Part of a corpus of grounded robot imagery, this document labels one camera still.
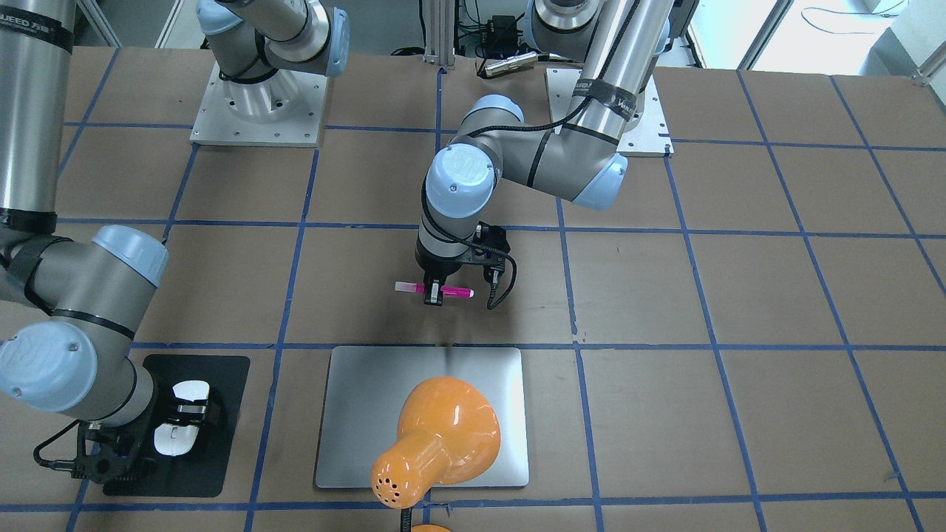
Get black mousepad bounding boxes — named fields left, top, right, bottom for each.
left=103, top=354, right=250, bottom=497

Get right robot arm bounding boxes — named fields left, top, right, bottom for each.
left=2, top=1, right=217, bottom=484

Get white computer mouse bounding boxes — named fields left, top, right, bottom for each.
left=153, top=380, right=211, bottom=457

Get pink marker pen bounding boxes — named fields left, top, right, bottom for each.
left=393, top=282, right=475, bottom=299

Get silver closed laptop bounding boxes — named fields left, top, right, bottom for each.
left=314, top=346, right=530, bottom=497

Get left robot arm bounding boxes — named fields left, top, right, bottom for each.
left=415, top=1, right=673, bottom=310

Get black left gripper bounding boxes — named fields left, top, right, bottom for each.
left=415, top=222, right=511, bottom=307

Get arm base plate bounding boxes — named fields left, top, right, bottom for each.
left=545, top=68, right=674, bottom=157
left=190, top=65, right=330, bottom=148

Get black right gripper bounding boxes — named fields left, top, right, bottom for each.
left=74, top=384, right=222, bottom=481

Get orange desk lamp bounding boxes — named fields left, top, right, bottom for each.
left=370, top=376, right=501, bottom=531

